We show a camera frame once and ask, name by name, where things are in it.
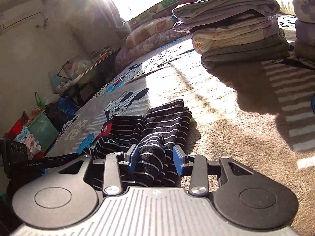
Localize black white striped garment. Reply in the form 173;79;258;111
82;99;192;189

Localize colourful folded clothes pile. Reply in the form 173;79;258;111
4;108;59;159

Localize cluttered dark side table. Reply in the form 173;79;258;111
51;47;120;107

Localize purple floral folded quilt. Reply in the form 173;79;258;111
115;29;188;74

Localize beige window curtain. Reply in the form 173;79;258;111
99;0;132;40

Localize grey folded laundry stack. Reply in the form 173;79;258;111
172;0;289;70

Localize yellow patterned pillow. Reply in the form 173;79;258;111
125;16;175;49

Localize colourful alphabet foam mat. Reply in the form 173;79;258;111
126;0;237;31

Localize floral folded blanket stack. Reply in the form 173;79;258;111
293;0;314;60

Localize white wall air conditioner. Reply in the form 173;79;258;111
1;0;44;36

